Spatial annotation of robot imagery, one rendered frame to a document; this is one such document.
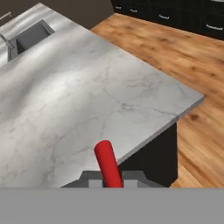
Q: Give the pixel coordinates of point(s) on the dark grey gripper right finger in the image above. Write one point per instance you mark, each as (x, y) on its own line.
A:
(134, 178)

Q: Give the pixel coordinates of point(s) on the black kitchen island cabinet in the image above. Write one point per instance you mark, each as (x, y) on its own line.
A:
(156, 159)

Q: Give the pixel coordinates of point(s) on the grey sink basin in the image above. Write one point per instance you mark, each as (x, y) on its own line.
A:
(28, 38)

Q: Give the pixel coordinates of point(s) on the red straw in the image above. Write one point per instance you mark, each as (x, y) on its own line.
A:
(108, 164)

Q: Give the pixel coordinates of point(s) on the black cupboard run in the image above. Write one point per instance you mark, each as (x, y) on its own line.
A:
(172, 16)

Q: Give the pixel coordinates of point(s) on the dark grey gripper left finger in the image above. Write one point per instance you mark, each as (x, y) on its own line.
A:
(90, 178)

